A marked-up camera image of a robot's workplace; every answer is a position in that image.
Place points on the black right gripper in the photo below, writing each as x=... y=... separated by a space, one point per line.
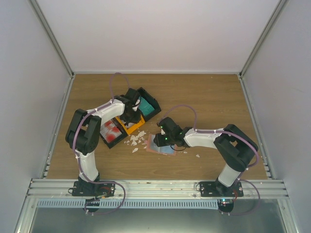
x=160 y=142

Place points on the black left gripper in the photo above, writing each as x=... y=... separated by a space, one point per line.
x=136 y=119

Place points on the black bin with teal cards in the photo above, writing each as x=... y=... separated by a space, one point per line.
x=143 y=93

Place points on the yellow bin with white cards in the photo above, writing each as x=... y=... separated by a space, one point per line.
x=131 y=127

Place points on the black bin with red cards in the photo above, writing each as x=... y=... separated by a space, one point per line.
x=119 y=139

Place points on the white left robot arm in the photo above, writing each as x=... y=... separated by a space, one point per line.
x=84 y=130

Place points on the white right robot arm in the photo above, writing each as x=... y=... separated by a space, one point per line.
x=236 y=148

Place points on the stack of teal cards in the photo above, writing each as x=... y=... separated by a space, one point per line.
x=145 y=107

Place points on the stack of red-white cards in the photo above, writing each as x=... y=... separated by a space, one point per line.
x=109 y=131

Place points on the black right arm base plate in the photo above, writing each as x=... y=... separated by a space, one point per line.
x=216 y=189

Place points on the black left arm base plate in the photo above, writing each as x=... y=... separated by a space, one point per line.
x=82 y=188

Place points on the aluminium front rail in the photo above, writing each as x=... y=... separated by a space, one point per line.
x=158 y=189

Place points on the grey slotted cable duct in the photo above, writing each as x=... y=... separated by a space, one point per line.
x=131 y=203

